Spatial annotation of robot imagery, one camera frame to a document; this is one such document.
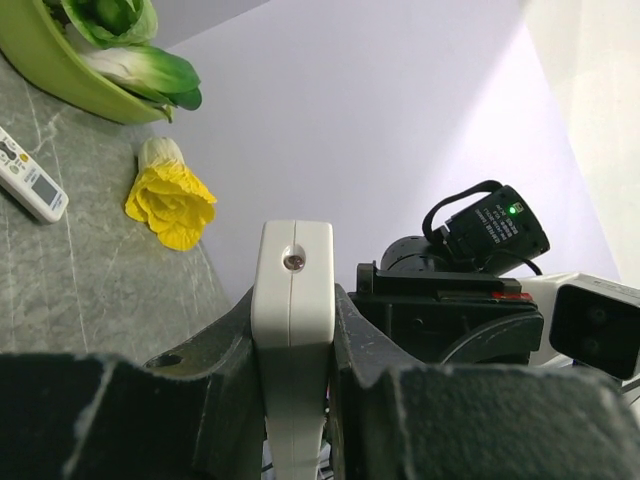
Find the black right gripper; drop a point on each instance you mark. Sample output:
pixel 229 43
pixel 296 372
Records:
pixel 443 317

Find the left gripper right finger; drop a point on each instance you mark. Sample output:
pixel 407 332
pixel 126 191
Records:
pixel 395 417

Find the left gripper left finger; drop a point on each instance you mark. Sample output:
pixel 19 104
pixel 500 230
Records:
pixel 193 412

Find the plain white remote control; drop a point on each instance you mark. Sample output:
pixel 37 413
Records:
pixel 292 326

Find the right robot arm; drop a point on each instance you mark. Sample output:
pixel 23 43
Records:
pixel 496 233

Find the white remote with buttons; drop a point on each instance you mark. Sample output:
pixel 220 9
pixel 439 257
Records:
pixel 29 184

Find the yellow toy cabbage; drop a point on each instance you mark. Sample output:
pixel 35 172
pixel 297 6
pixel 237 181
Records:
pixel 168 197

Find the green toy bok choy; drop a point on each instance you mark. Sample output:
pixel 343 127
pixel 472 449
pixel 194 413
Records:
pixel 149 72

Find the green toy lettuce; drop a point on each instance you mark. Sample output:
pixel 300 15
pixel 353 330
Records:
pixel 105 23

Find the green plastic basket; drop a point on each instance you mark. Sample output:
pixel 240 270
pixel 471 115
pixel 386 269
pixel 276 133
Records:
pixel 32 43

